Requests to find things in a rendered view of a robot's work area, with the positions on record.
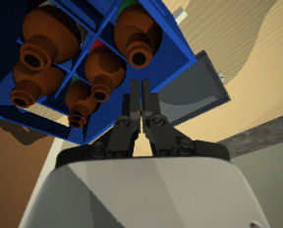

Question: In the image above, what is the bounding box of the grey shallow tray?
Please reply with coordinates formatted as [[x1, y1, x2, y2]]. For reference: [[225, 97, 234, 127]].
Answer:
[[157, 50, 231, 127]]

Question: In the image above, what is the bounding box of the dark blue crate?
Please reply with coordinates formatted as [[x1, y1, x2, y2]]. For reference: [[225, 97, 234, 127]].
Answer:
[[0, 0, 181, 145]]

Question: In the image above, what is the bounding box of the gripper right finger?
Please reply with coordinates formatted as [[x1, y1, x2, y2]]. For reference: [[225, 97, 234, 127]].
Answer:
[[141, 79, 230, 161]]

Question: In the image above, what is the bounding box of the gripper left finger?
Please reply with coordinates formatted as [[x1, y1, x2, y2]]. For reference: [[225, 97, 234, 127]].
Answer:
[[55, 80, 141, 168]]

